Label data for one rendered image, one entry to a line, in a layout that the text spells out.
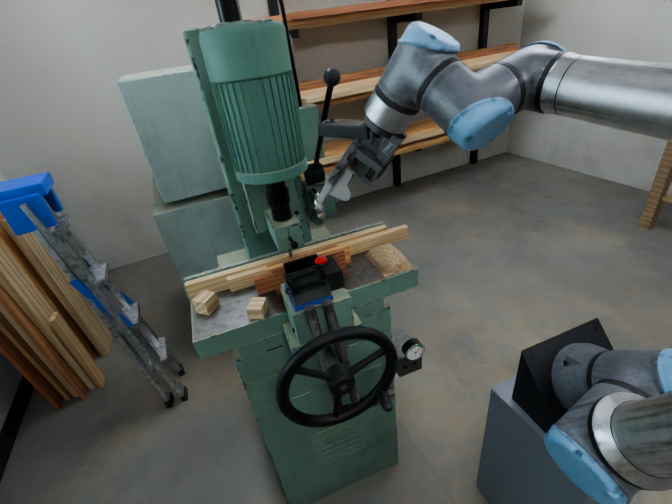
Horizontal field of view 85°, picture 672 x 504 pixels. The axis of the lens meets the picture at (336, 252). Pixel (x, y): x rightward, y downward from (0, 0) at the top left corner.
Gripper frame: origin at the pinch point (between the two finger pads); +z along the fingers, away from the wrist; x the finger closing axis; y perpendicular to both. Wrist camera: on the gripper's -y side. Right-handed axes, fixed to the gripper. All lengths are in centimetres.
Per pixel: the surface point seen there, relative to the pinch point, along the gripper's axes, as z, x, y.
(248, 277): 33.4, -11.0, -6.3
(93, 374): 171, -26, -58
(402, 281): 17.0, 8.4, 27.2
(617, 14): -46, 342, 51
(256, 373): 44, -25, 12
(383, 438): 75, 0, 61
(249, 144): -1.6, -8.1, -19.0
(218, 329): 33.4, -27.7, -1.5
